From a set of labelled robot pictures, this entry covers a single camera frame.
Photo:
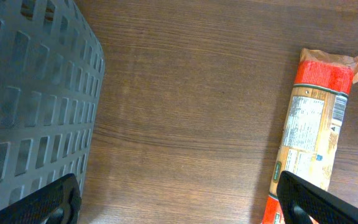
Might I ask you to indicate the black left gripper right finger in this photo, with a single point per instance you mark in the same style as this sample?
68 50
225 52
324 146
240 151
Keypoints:
303 202

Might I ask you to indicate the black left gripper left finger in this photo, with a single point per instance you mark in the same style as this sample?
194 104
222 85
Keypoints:
57 202

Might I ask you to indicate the orange spaghetti packet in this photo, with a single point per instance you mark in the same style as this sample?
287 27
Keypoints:
313 122

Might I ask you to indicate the grey plastic basket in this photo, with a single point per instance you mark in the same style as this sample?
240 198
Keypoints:
51 73

